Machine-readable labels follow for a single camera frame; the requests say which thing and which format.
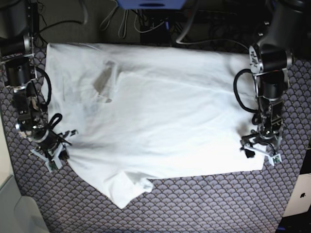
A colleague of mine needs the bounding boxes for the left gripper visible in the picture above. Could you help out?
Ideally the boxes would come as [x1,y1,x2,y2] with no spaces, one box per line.
[240,130,282,166]

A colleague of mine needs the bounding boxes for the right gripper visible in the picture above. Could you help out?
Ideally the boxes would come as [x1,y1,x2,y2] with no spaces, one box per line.
[30,130,78,173]

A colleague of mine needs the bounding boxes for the white T-shirt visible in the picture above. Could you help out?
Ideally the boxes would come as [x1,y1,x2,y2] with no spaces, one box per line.
[45,43,264,209]

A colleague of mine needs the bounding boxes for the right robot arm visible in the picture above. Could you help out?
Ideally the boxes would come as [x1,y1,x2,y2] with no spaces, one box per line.
[0,0,77,172]

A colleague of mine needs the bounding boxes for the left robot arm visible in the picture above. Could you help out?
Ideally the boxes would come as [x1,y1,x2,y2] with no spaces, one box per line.
[233,0,311,166]

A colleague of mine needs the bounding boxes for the patterned table cloth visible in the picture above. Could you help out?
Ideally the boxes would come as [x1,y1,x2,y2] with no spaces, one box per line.
[0,48,311,233]

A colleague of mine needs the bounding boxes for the white apple box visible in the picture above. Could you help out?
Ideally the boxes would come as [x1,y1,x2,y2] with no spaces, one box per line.
[283,173,311,217]

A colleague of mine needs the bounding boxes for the grey plastic bin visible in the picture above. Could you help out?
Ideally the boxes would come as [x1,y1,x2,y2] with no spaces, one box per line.
[0,176,49,233]

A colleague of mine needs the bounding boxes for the black box under table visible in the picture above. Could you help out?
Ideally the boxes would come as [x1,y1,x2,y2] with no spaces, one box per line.
[140,24,170,45]

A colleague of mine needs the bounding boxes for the blue box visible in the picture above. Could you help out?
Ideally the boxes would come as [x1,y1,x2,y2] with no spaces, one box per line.
[117,0,186,10]

